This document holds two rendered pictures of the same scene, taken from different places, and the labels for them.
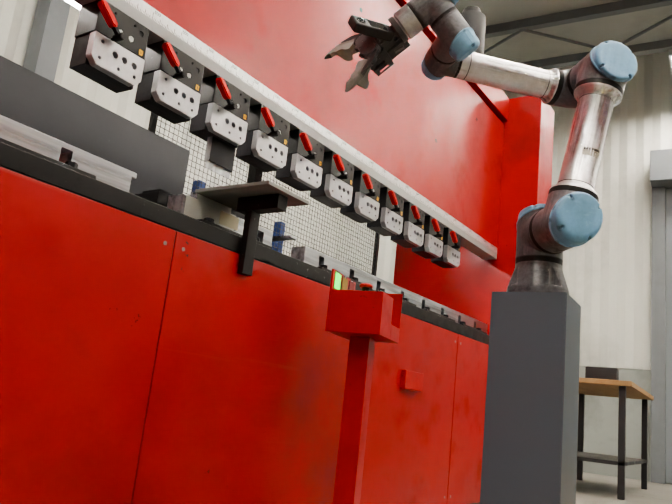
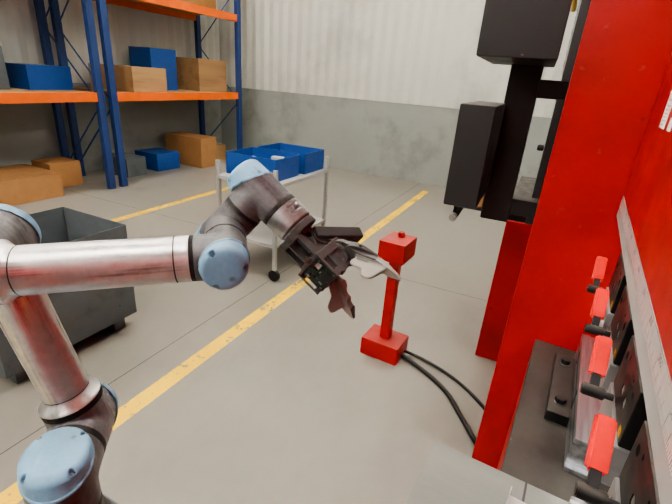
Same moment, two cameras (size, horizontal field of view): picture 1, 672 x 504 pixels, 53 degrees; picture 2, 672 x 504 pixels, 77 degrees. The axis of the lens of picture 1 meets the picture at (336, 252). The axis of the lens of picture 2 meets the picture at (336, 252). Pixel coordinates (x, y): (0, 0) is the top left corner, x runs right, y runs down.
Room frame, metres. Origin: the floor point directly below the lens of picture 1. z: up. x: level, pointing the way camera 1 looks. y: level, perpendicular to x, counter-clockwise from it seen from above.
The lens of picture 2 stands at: (2.27, -0.10, 1.66)
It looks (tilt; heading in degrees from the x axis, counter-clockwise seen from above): 23 degrees down; 174
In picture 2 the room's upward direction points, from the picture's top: 4 degrees clockwise
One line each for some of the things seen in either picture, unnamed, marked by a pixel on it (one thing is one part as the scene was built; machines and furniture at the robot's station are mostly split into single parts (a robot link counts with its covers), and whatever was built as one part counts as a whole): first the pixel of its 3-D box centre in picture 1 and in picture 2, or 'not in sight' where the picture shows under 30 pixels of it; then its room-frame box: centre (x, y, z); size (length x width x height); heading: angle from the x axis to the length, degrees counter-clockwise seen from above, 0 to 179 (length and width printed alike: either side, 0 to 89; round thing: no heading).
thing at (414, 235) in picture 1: (408, 225); not in sight; (2.85, -0.30, 1.26); 0.15 x 0.09 x 0.17; 145
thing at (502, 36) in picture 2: not in sight; (505, 124); (0.60, 0.71, 1.52); 0.51 x 0.25 x 0.85; 151
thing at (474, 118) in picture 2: not in sight; (476, 150); (0.60, 0.61, 1.42); 0.45 x 0.12 x 0.36; 151
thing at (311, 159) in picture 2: not in sight; (291, 157); (-1.75, -0.16, 0.92); 0.50 x 0.36 x 0.18; 59
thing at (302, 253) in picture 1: (410, 304); not in sight; (2.93, -0.35, 0.92); 1.68 x 0.06 x 0.10; 145
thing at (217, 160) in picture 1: (219, 158); not in sight; (1.89, 0.37, 1.13); 0.10 x 0.02 x 0.10; 145
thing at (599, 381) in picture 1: (599, 402); not in sight; (6.31, -2.55, 0.75); 1.80 x 0.75 x 1.50; 149
